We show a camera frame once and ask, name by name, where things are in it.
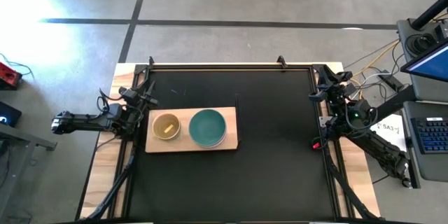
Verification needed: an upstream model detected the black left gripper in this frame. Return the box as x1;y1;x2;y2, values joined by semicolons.
132;79;160;113

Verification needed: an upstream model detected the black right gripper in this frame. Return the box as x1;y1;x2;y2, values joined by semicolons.
307;64;351;106

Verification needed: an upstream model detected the yellow bowl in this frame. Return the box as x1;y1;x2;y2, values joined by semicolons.
151;112;182;141

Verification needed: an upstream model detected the teal bowl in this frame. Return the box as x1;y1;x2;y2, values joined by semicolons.
188;108;227;147

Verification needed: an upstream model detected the white bowl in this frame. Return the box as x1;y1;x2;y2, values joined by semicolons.
190;131;228;149

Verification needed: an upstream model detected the black power strip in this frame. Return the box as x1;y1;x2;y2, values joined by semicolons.
377;69;405;92

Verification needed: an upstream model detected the wooden cutting board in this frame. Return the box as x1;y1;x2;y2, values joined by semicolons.
144;92;242;154

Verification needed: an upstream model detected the black diagonal beam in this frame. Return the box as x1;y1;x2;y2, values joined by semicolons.
370;83;417;123

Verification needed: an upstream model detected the white paper label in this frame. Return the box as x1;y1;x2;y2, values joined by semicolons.
369;113;409;153

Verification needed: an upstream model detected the grey cart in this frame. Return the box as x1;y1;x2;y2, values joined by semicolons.
396;16;448;189

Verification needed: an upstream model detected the black table mat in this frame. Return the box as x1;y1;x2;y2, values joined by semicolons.
129;69;337;222

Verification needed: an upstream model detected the computer monitor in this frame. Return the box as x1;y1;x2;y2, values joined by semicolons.
400;36;448;83

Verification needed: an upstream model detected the backlit black keyboard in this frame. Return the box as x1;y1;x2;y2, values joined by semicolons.
410;115;448;155

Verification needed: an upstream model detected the grey metal desk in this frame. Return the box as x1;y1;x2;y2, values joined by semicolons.
0;122;58;224

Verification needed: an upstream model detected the black pole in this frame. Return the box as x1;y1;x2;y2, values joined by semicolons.
409;0;448;32

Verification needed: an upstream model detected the dark device with blue light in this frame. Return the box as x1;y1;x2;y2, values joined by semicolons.
0;101;22;128

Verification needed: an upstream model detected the red box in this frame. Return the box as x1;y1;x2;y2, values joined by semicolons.
0;61;23;91

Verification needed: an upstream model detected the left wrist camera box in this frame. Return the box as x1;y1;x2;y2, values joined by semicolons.
118;86;139;103

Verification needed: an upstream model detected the white cable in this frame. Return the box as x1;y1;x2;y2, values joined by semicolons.
351;71;389;102

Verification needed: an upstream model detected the yellow cable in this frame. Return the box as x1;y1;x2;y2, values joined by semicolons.
346;40;402;99

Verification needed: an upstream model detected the coiled black cable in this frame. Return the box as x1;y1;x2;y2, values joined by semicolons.
405;33;438;56

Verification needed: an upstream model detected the blue cable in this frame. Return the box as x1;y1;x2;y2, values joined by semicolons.
0;52;36;80

